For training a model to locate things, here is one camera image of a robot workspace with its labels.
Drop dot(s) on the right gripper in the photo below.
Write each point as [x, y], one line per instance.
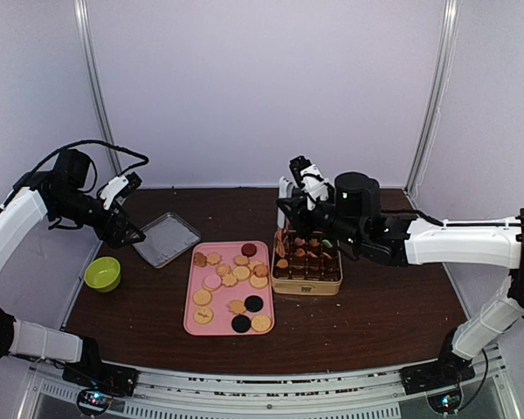
[297, 217]

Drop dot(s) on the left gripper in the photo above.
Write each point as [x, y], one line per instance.
[113, 238]

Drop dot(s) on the silver metal tin lid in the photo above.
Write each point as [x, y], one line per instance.
[166, 238]

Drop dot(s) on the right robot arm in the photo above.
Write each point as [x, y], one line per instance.
[405, 237]

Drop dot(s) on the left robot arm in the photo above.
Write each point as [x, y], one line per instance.
[57, 191]

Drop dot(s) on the green bowl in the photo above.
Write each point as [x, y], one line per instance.
[103, 274]

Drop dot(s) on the gold cookie tin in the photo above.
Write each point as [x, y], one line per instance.
[311, 269]

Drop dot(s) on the swirl butter cookie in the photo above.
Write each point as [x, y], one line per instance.
[223, 270]

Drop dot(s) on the black sandwich cookie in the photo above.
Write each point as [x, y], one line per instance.
[254, 304]
[241, 324]

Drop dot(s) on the pink tray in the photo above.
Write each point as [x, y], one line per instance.
[210, 313]

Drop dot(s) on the yellow round cookie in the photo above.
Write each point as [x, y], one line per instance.
[261, 323]

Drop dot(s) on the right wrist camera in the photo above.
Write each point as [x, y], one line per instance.
[357, 195]

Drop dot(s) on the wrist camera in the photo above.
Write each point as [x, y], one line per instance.
[357, 195]
[72, 166]

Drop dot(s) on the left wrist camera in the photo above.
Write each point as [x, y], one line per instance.
[72, 166]

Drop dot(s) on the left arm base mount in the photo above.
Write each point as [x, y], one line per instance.
[107, 378]

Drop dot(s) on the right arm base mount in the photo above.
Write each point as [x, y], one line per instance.
[434, 375]

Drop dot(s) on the aluminium corner post left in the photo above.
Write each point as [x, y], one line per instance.
[86, 40]

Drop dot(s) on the aluminium corner post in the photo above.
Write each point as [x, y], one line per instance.
[440, 80]
[86, 40]

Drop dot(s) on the aluminium corner post right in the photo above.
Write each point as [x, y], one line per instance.
[440, 80]

